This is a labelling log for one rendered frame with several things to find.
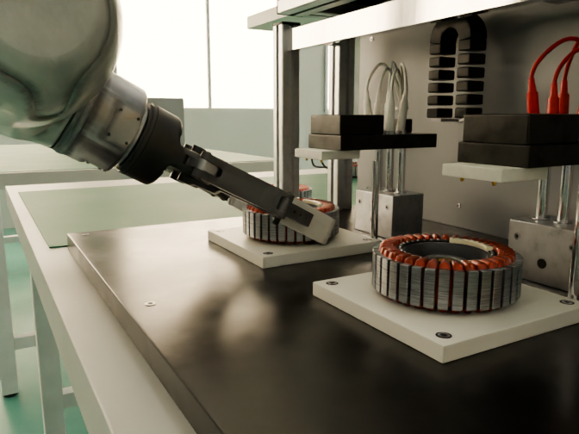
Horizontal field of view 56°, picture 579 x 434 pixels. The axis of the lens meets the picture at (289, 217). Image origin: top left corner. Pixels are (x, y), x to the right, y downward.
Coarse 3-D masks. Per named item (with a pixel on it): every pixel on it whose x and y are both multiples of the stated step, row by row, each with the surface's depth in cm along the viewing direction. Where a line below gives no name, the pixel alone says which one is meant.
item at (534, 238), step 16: (512, 224) 51; (528, 224) 49; (544, 224) 48; (560, 224) 48; (512, 240) 51; (528, 240) 50; (544, 240) 48; (560, 240) 47; (528, 256) 50; (544, 256) 48; (560, 256) 47; (528, 272) 50; (544, 272) 49; (560, 272) 47; (560, 288) 47
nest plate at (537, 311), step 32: (320, 288) 45; (352, 288) 44; (384, 320) 38; (416, 320) 37; (448, 320) 37; (480, 320) 37; (512, 320) 37; (544, 320) 38; (576, 320) 40; (448, 352) 33
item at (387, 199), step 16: (368, 192) 70; (384, 192) 69; (416, 192) 69; (368, 208) 70; (384, 208) 67; (400, 208) 66; (416, 208) 68; (368, 224) 70; (384, 224) 67; (400, 224) 67; (416, 224) 68
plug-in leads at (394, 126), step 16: (384, 64) 69; (368, 80) 69; (400, 80) 68; (368, 96) 69; (400, 96) 70; (368, 112) 69; (384, 112) 70; (400, 112) 67; (384, 128) 70; (400, 128) 67
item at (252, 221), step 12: (312, 204) 65; (324, 204) 63; (252, 216) 59; (264, 216) 58; (336, 216) 61; (252, 228) 60; (264, 228) 59; (276, 228) 58; (288, 228) 58; (336, 228) 61; (264, 240) 60; (276, 240) 58; (288, 240) 58; (300, 240) 58; (312, 240) 59
